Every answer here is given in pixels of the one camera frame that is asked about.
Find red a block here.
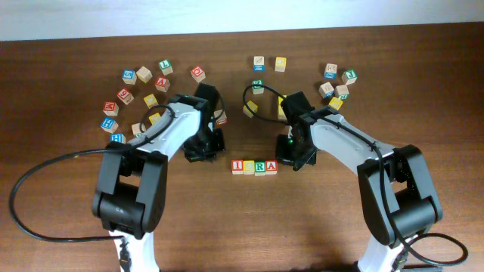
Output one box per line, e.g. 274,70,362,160
154,76,170,92
265,160,278,175

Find red I block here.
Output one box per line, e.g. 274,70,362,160
231,159,244,175

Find yellow C block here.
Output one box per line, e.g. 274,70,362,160
243,160,255,175

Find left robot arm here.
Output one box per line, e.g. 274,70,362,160
92,83,225,271

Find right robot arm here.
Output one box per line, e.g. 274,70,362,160
276,92,443,271

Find wooden block red side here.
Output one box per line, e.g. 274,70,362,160
214,110,227,125

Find yellow block cluster lower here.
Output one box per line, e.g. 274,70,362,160
278,105,287,120

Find yellow block cluster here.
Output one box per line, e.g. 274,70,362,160
278,105,287,120
278,95,286,106

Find yellow block cluster upper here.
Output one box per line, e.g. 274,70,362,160
278,95,286,106

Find yellow block left lower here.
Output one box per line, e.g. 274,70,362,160
148,113,161,125

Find yellow tilted block right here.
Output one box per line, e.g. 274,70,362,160
328,97,343,110

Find yellow block centre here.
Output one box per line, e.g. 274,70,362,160
243,100,258,118

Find wooden block blue corner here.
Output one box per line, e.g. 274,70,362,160
318,82,334,99

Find yellow block left upper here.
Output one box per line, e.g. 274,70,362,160
144,94,158,109

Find green Z block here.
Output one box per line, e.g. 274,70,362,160
252,79,264,94

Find red round symbol block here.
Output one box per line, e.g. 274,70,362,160
191,66,206,83

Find wooden block green R side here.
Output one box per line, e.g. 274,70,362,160
334,85,349,100

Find wooden block blue X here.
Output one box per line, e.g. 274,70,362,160
324,63,337,79

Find blue H block lower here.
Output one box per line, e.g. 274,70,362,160
110,133,126,144

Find blue h block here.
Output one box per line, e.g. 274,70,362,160
101,117,119,134
110,133,126,144

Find green J block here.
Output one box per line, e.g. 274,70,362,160
341,70,358,85

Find green L block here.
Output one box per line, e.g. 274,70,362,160
159,59,173,76

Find wooden block blue side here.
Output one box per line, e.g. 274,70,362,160
253,56,265,72

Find plain wooden block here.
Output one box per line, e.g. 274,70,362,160
136,66,153,83

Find red 9 block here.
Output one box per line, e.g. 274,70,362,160
116,88,134,105

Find blue H block upper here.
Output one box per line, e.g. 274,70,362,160
101,117,119,134

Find red M block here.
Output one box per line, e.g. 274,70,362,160
103,101,119,116

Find blue 5 block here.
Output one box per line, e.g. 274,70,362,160
122,70,137,85

